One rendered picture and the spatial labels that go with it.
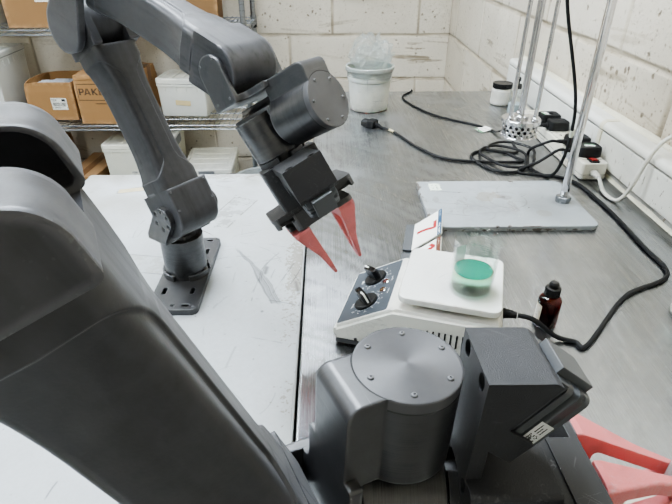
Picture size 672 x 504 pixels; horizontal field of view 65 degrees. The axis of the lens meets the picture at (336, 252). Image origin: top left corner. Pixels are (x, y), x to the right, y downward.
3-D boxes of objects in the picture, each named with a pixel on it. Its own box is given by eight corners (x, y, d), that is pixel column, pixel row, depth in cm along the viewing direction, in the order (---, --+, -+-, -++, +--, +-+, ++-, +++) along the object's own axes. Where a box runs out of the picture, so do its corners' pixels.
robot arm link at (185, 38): (289, 44, 57) (108, -65, 66) (229, 57, 50) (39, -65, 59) (268, 140, 65) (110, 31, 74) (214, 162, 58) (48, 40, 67)
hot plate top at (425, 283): (395, 302, 62) (396, 296, 61) (412, 251, 72) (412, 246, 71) (501, 320, 59) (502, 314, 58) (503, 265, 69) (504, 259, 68)
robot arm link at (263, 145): (323, 138, 58) (290, 82, 56) (294, 162, 55) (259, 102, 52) (283, 156, 63) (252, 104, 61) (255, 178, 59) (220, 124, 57)
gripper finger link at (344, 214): (383, 251, 61) (344, 182, 58) (332, 285, 60) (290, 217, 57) (365, 239, 67) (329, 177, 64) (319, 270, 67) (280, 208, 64)
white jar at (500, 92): (497, 107, 159) (500, 85, 156) (485, 102, 164) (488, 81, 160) (514, 105, 161) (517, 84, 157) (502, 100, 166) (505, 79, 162)
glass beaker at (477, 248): (439, 295, 62) (447, 236, 58) (455, 274, 66) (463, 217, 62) (489, 311, 59) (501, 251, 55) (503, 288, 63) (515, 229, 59)
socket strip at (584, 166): (579, 180, 112) (584, 160, 110) (520, 123, 146) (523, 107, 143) (604, 180, 112) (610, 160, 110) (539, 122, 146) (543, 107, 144)
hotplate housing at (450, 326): (332, 344, 67) (332, 294, 63) (357, 288, 78) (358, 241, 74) (512, 379, 62) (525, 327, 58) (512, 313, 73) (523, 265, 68)
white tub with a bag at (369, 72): (397, 104, 162) (401, 29, 151) (385, 117, 151) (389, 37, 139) (353, 100, 166) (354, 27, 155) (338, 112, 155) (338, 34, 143)
